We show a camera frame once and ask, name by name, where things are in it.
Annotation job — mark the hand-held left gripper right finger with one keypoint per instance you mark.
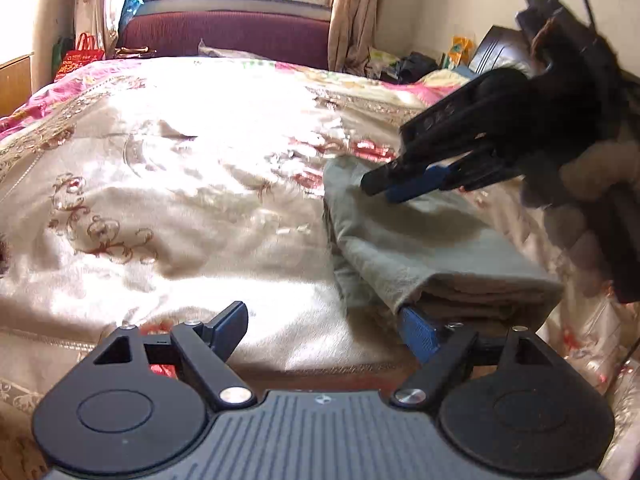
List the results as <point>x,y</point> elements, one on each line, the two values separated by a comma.
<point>417,332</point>

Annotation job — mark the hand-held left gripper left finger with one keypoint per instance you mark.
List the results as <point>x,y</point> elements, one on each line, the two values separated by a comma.
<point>231,325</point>

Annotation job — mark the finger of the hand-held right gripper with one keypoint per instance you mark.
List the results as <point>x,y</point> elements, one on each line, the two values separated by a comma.
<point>420,185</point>
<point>380,180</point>

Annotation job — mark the grey-green pants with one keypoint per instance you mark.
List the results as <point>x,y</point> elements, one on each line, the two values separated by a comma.
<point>425,240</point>

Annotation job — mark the person's right hand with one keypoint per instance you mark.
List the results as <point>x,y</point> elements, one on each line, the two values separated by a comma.
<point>595,170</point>

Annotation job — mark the dark wooden cabinet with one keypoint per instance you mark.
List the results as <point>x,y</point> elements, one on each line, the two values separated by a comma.
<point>495,47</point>

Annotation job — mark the dark clothing pile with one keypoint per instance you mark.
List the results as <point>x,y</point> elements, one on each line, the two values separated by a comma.
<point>415,66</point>

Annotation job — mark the white plastic bag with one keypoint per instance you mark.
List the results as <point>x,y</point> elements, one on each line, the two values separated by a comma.
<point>380,60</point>

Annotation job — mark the floral bedspread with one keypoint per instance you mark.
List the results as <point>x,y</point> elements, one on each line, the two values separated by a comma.
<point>200,185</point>

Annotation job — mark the beige curtain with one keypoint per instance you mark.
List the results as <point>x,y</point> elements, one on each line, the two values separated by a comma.
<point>355,15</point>
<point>97,0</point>

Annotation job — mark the white pillow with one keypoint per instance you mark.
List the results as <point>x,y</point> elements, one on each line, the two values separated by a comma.
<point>220,52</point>

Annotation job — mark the maroon padded headboard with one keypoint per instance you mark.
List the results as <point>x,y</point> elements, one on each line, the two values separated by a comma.
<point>225,35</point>

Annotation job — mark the brown bag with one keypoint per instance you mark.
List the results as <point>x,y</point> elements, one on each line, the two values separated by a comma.
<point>132,52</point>

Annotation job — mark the blue plastic bag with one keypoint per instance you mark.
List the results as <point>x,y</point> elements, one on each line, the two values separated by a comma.
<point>131,5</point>

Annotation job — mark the red shopping bag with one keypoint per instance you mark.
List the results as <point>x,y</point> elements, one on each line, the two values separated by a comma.
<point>77,57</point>

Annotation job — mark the wooden nightstand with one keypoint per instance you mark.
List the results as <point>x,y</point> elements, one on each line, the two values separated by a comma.
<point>15,87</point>

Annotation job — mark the green bag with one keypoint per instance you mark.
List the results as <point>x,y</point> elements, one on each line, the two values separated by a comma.
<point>62,50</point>

